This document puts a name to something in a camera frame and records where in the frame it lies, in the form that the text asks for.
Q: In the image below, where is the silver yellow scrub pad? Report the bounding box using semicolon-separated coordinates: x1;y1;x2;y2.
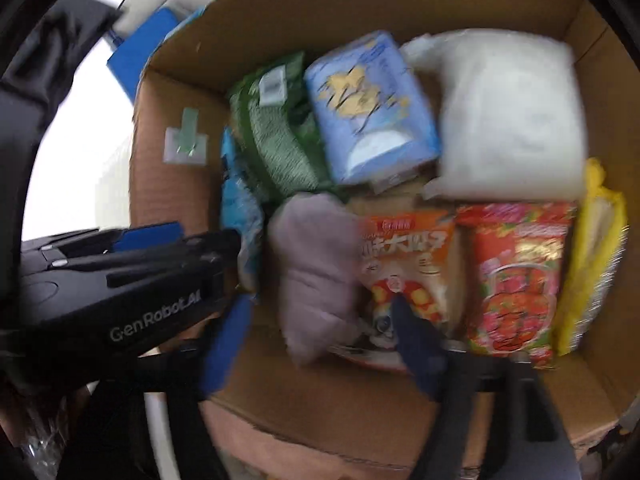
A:
552;158;628;356

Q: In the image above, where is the green snack bag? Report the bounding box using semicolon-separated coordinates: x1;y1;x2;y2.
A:
228;51;333;203

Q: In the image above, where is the white soft pack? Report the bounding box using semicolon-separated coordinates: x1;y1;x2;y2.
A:
400;29;588;200

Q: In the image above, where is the lilac fuzzy cloth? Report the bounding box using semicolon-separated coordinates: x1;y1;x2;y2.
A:
268;193;360;365

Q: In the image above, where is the blue cartoon tissue pack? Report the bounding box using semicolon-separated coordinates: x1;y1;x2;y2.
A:
304;30;440;186

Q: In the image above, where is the small light blue sachet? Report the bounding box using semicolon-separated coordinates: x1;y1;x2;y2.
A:
220;127;264;294

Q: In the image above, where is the orange panda snack bag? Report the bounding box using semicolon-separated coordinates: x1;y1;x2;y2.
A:
330;209;454;373

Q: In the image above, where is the open cardboard box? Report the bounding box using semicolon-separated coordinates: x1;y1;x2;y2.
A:
128;0;637;476

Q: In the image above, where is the blue board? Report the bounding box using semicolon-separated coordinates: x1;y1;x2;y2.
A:
107;8;180;103

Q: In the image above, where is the red floral snack bag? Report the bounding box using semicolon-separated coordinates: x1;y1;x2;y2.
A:
456;203;575;368

